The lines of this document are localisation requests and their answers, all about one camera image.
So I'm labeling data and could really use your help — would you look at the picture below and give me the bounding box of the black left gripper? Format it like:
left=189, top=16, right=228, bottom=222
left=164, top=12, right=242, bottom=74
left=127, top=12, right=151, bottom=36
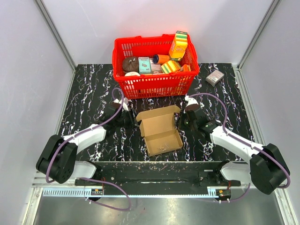
left=115, top=108, right=145, bottom=131

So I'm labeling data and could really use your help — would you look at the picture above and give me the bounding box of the brown cardboard box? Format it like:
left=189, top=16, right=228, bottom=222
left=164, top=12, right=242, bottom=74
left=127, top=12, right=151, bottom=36
left=136, top=105, right=183, bottom=157

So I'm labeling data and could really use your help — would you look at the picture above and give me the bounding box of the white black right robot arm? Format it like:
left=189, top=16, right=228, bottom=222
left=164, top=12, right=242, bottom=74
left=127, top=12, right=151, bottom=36
left=178, top=105, right=290, bottom=195

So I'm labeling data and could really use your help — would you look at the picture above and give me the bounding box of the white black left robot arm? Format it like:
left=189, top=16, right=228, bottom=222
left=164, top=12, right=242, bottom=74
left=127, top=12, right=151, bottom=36
left=36, top=103, right=137, bottom=185

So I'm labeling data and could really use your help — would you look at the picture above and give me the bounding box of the teal small carton box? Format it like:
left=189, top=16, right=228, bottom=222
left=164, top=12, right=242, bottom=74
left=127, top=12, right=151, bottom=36
left=138, top=57, right=151, bottom=74

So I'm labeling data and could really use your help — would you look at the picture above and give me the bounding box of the pink small food box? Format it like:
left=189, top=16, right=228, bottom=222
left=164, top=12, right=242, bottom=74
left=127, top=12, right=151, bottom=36
left=150, top=58, right=162, bottom=74

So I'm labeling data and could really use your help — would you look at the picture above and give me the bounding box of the tall orange sponge box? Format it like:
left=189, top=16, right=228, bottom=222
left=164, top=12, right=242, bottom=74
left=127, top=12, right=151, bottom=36
left=169, top=31, right=188, bottom=61

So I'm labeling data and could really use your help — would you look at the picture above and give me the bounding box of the red plastic shopping basket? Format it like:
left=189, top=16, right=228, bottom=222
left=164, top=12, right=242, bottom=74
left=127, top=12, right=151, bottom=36
left=112, top=31, right=199, bottom=99

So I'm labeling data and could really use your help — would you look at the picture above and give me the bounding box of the white round lid container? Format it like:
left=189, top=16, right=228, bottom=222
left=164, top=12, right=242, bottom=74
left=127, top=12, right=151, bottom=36
left=125, top=71, right=140, bottom=77

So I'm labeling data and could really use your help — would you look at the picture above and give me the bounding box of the brown round chocolate cake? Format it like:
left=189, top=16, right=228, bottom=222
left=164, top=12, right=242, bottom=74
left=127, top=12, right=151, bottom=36
left=122, top=56, right=139, bottom=73

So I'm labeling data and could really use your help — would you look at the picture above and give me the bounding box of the orange snack packet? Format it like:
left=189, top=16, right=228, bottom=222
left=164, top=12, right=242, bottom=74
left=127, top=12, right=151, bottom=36
left=179, top=64, right=191, bottom=72

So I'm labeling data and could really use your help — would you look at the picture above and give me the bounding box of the yellow green sponge pack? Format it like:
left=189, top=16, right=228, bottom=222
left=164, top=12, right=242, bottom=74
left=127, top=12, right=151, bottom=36
left=161, top=60, right=181, bottom=74

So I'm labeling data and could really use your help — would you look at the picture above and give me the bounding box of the white wrapped tissue pack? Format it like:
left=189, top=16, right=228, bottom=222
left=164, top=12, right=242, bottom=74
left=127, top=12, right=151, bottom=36
left=205, top=70, right=224, bottom=86

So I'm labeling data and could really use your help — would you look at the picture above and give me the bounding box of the orange cylindrical can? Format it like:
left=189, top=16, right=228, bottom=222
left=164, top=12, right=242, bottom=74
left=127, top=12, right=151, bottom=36
left=153, top=54, right=170, bottom=64

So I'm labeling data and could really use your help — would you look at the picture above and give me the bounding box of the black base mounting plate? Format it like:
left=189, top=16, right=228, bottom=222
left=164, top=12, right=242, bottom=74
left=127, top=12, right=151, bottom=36
left=92, top=161, right=241, bottom=187

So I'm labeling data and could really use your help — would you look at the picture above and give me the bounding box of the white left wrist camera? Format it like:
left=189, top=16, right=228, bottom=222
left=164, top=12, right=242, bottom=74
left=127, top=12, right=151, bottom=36
left=112, top=97, right=129, bottom=112

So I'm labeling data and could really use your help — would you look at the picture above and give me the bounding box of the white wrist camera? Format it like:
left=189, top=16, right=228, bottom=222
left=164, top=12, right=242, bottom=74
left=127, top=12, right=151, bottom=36
left=185, top=96, right=200, bottom=111
left=112, top=97, right=129, bottom=112

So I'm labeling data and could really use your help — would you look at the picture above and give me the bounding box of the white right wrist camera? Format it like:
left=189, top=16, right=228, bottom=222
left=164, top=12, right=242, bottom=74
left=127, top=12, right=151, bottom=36
left=185, top=96, right=200, bottom=111

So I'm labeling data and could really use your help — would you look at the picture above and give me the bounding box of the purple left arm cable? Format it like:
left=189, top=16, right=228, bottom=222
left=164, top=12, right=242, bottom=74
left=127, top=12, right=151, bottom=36
left=45, top=88, right=132, bottom=211

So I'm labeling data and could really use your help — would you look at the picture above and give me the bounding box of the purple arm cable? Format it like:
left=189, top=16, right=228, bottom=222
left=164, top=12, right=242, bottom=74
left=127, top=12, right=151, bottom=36
left=187, top=93, right=291, bottom=203
left=45, top=88, right=132, bottom=211

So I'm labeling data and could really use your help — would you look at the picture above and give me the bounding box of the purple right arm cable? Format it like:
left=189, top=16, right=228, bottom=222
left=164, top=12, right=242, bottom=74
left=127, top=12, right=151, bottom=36
left=187, top=93, right=291, bottom=203

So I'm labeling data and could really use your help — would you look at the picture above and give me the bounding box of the aluminium frame rail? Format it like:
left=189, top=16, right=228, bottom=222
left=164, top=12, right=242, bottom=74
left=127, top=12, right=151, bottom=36
left=31, top=168, right=288, bottom=197

